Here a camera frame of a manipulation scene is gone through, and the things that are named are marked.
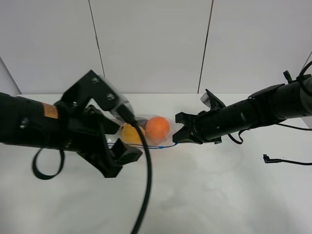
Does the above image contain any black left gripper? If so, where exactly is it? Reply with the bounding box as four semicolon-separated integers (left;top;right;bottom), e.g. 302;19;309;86
58;105;142;178

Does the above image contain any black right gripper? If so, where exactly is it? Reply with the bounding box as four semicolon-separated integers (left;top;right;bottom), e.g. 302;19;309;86
172;109;226;144

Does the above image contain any clear zip bag blue seal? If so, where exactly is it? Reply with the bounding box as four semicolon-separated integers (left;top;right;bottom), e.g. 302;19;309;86
106;115;179;149

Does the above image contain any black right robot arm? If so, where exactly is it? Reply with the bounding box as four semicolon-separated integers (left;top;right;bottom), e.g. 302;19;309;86
173;75;312;144

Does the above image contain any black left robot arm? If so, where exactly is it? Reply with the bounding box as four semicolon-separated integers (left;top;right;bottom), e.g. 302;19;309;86
0;93;142;178

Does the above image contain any yellow pear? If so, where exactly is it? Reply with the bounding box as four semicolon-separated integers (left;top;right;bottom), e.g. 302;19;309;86
121;123;142;145

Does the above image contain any orange fruit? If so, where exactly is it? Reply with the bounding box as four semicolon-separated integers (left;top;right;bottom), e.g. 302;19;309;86
145;117;170;140

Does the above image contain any dark purple eggplant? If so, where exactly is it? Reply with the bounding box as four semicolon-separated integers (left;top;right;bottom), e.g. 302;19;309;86
136;117;148;129

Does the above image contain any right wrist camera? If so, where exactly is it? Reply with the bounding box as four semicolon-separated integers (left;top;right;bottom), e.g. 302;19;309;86
200;89;226;111

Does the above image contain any black left camera cable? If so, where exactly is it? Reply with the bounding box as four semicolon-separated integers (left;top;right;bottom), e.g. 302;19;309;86
118;104;153;234

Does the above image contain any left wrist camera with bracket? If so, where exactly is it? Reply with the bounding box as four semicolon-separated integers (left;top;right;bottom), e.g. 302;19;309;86
60;70;135;124

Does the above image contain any loose black cable with plug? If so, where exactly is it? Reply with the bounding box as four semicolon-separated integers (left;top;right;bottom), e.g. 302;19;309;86
262;154;312;166

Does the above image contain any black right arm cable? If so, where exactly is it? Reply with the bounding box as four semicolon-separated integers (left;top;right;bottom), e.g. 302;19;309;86
296;50;312;97

